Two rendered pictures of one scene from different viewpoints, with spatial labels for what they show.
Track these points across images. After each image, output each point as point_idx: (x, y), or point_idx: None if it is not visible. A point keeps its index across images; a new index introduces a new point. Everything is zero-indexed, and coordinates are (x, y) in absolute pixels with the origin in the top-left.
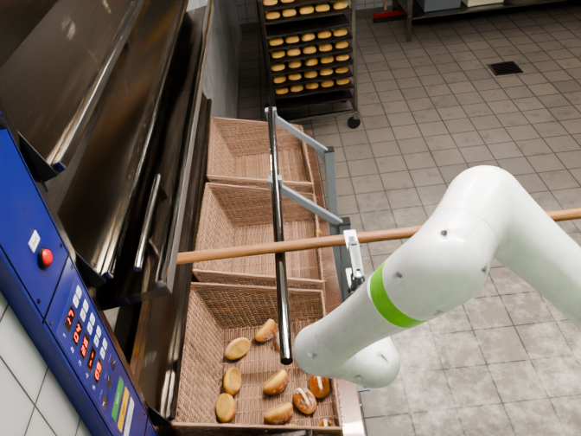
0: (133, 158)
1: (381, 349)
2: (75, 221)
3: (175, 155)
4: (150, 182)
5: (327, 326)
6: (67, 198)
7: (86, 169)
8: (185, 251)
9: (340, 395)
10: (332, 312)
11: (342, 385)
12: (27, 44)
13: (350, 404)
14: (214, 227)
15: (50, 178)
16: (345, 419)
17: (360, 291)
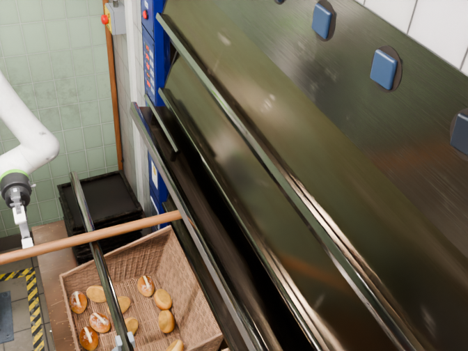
0: (210, 159)
1: (3, 155)
2: (180, 71)
3: (194, 203)
4: (200, 178)
5: (28, 108)
6: (186, 65)
7: (199, 88)
8: (229, 326)
9: (70, 340)
10: (25, 109)
11: (69, 350)
12: None
13: (60, 336)
14: None
15: None
16: (65, 323)
17: (1, 73)
